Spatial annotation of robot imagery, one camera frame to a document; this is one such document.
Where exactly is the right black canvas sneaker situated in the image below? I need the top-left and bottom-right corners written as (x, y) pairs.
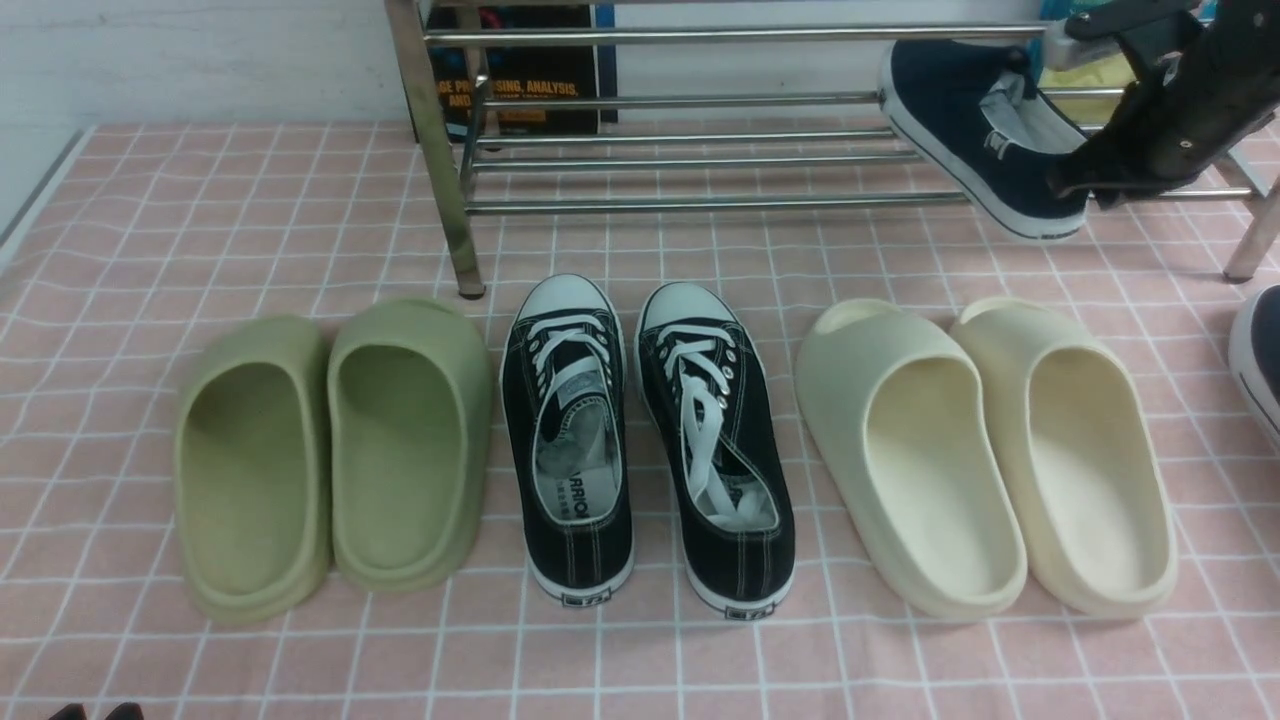
top-left (634, 282), bottom-right (796, 621)

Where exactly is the cream foam slide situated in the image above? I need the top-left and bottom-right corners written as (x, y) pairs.
top-left (950, 297), bottom-right (1179, 618)
top-left (794, 299), bottom-right (1028, 621)

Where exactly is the black canvas sneaker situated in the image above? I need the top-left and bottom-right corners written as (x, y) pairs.
top-left (634, 282), bottom-right (796, 621)
top-left (499, 273), bottom-right (635, 609)

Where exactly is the pink checkered tablecloth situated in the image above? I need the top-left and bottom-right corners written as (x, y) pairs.
top-left (3, 124), bottom-right (1277, 719)

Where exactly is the right green foam slide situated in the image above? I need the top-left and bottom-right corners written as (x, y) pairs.
top-left (326, 297), bottom-right (494, 592)

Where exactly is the chrome metal shoe rack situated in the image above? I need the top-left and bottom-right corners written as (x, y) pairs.
top-left (385, 1), bottom-right (1277, 299)

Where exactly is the right cream foam slide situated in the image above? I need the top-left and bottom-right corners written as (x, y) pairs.
top-left (950, 297), bottom-right (1179, 618)

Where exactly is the left black canvas sneaker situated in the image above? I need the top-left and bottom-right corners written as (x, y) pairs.
top-left (499, 273), bottom-right (635, 609)

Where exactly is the green foam slide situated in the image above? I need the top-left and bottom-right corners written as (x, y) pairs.
top-left (326, 297), bottom-right (494, 592)
top-left (173, 315), bottom-right (332, 625)

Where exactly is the black book orange lettering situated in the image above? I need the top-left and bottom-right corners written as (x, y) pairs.
top-left (419, 5), bottom-right (620, 143)

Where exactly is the left green foam slide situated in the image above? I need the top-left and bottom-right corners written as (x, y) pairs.
top-left (173, 315), bottom-right (332, 625)

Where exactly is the navy slip-on shoe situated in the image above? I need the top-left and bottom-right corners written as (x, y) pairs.
top-left (878, 38), bottom-right (1089, 243)
top-left (1228, 284), bottom-right (1280, 446)

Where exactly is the teal and yellow book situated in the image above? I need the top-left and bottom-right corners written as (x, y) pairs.
top-left (1030, 1), bottom-right (1216, 126)

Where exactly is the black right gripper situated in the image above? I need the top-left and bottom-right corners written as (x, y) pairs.
top-left (1047, 1), bottom-right (1279, 210)

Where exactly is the left cream foam slide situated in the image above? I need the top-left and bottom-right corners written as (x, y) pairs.
top-left (794, 299), bottom-right (1028, 621)

